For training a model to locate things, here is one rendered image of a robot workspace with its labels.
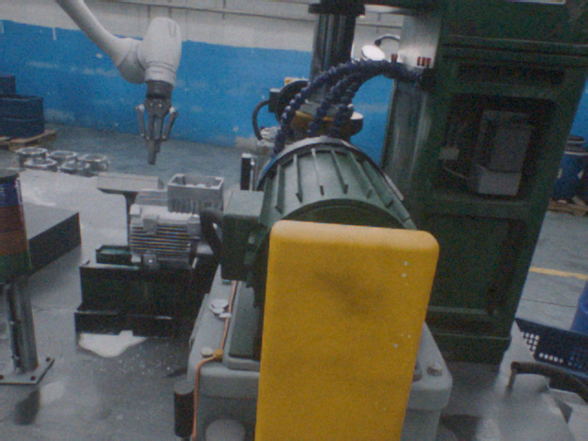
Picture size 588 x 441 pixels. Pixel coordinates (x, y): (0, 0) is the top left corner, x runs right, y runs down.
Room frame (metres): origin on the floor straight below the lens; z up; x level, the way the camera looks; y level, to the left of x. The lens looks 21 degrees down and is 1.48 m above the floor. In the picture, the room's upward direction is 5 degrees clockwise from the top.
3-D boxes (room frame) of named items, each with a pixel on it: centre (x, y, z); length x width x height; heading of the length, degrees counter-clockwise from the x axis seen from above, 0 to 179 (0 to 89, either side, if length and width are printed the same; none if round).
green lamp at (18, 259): (0.80, 0.52, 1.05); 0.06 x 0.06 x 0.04
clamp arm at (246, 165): (0.99, 0.12, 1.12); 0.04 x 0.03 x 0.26; 93
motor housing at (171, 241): (1.11, 0.29, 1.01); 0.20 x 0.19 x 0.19; 93
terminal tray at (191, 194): (1.11, 0.25, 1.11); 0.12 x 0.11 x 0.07; 93
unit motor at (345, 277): (0.49, 0.00, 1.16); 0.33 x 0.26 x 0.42; 3
